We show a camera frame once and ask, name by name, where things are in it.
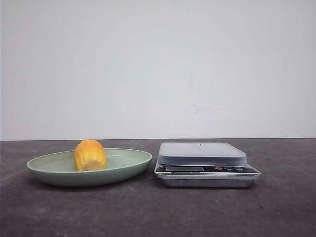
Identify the yellow corn cob piece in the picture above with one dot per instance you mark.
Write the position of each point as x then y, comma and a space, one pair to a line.
90, 155

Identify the silver digital kitchen scale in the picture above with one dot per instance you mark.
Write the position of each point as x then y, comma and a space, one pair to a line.
204, 164

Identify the green oval plate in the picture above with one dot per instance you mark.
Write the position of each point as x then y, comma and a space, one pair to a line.
59, 168

